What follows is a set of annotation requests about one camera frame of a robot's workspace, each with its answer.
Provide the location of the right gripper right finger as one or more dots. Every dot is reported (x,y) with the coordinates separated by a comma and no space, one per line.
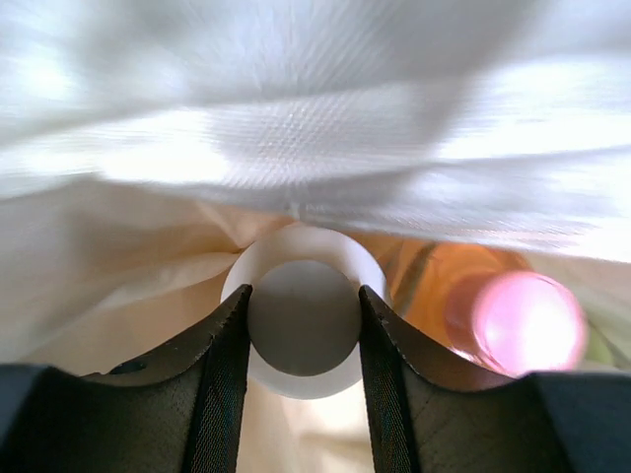
(430,410)

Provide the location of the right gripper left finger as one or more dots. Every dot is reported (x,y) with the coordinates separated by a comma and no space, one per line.
(176,408)

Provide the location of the orange bottle pink cap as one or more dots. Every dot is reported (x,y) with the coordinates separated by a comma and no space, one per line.
(487,305)

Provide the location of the cream jar bottle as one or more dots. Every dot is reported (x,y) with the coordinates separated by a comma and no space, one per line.
(303,317)

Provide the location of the tan canvas bag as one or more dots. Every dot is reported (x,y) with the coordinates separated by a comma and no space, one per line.
(145,145)

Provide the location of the green bottle white cap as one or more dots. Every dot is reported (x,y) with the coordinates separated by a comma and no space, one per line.
(609,323)

